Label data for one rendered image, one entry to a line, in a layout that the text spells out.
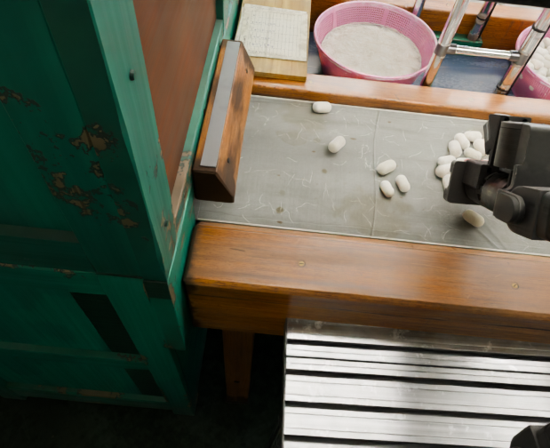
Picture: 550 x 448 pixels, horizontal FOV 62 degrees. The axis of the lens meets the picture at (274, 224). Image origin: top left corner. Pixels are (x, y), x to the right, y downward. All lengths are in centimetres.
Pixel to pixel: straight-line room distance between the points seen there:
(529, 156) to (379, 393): 38
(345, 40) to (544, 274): 64
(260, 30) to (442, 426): 79
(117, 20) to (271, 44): 67
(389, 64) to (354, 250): 51
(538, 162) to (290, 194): 36
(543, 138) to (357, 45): 56
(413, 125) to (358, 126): 11
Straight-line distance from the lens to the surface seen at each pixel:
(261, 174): 79
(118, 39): 34
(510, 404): 80
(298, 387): 70
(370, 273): 68
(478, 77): 122
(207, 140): 67
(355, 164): 83
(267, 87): 91
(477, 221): 81
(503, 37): 131
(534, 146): 65
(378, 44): 112
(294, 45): 99
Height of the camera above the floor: 135
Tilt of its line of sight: 56 degrees down
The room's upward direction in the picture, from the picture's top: 7 degrees clockwise
